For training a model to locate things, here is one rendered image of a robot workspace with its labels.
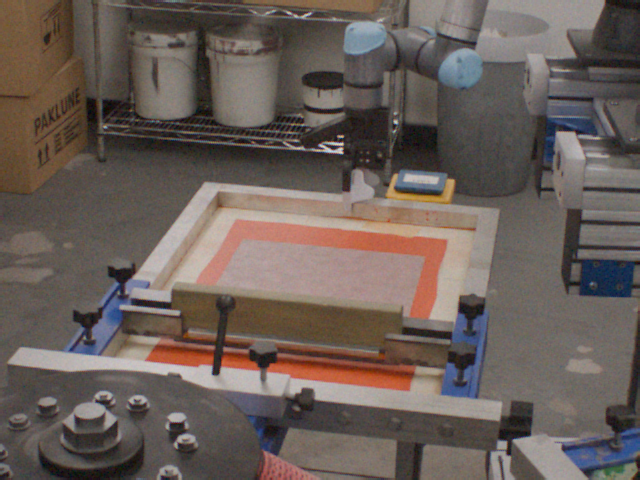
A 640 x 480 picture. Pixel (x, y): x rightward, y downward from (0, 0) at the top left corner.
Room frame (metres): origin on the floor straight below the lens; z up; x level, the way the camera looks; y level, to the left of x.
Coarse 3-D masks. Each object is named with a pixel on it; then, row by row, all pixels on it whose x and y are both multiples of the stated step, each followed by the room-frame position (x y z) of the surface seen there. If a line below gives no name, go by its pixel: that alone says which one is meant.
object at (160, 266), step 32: (224, 192) 2.44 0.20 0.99; (256, 192) 2.43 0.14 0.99; (288, 192) 2.44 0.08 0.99; (320, 192) 2.44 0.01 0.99; (192, 224) 2.27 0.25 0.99; (416, 224) 2.37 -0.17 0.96; (448, 224) 2.36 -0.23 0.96; (480, 224) 2.30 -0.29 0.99; (160, 256) 2.12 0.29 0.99; (480, 256) 2.16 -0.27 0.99; (160, 288) 2.05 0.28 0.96; (480, 288) 2.03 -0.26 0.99
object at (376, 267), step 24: (360, 240) 2.29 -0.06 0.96; (384, 240) 2.30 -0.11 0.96; (408, 240) 2.30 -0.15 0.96; (432, 240) 2.30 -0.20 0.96; (336, 264) 2.18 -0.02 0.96; (360, 264) 2.19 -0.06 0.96; (384, 264) 2.19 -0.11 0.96; (408, 264) 2.19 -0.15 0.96; (432, 264) 2.19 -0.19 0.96; (336, 288) 2.08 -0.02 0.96; (360, 288) 2.09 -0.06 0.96; (384, 288) 2.09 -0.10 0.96; (408, 288) 2.09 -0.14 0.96; (432, 288) 2.09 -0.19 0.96; (408, 312) 2.00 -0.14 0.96; (288, 360) 1.82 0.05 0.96; (312, 360) 1.83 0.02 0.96; (336, 360) 1.83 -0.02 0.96; (360, 384) 1.75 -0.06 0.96; (384, 384) 1.76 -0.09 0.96; (408, 384) 1.76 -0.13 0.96
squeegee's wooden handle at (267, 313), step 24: (192, 288) 1.85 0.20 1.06; (216, 288) 1.85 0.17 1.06; (240, 288) 1.86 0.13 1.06; (192, 312) 1.85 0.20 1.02; (216, 312) 1.84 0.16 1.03; (240, 312) 1.83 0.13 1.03; (264, 312) 1.83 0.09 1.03; (288, 312) 1.82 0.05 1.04; (312, 312) 1.81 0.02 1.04; (336, 312) 1.81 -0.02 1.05; (360, 312) 1.80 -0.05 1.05; (384, 312) 1.80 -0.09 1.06; (288, 336) 1.82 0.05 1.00; (312, 336) 1.81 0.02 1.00; (336, 336) 1.81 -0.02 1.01; (360, 336) 1.80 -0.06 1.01; (384, 336) 1.80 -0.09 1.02
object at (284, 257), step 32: (256, 224) 2.36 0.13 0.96; (288, 224) 2.36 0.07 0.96; (224, 256) 2.20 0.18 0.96; (256, 256) 2.21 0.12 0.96; (288, 256) 2.21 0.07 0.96; (320, 256) 2.22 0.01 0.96; (256, 288) 2.07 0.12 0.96; (288, 288) 2.08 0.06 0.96; (160, 352) 1.84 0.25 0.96; (192, 352) 1.84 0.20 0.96; (224, 352) 1.84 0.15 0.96
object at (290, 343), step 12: (192, 336) 1.83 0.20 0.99; (204, 336) 1.83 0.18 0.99; (216, 336) 1.83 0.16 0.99; (228, 336) 1.82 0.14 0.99; (240, 336) 1.82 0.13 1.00; (252, 336) 1.82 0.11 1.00; (264, 336) 1.82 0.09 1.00; (300, 348) 1.80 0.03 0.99; (312, 348) 1.80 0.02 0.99; (324, 348) 1.80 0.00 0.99; (336, 348) 1.79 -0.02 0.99; (348, 348) 1.79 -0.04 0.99; (360, 348) 1.79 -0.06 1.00; (372, 348) 1.79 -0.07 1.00
